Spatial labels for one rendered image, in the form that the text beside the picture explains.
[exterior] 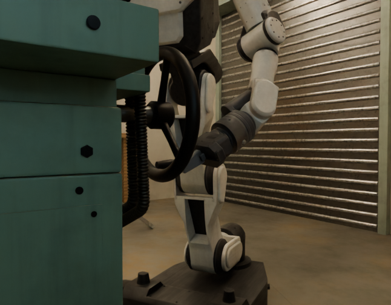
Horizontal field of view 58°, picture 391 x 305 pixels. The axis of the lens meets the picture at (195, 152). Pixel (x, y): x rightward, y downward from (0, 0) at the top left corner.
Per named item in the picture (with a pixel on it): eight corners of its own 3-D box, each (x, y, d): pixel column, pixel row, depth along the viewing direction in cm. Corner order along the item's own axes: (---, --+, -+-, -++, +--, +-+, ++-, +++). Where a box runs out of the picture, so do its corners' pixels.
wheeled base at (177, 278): (189, 276, 190) (189, 215, 189) (286, 295, 168) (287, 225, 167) (112, 334, 133) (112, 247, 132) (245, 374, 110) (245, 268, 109)
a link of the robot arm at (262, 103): (259, 135, 93) (266, 96, 99) (275, 118, 85) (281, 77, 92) (236, 127, 92) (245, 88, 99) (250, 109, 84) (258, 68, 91)
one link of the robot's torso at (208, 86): (190, 185, 151) (177, 74, 140) (229, 187, 144) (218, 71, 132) (173, 198, 138) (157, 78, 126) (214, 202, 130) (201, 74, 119)
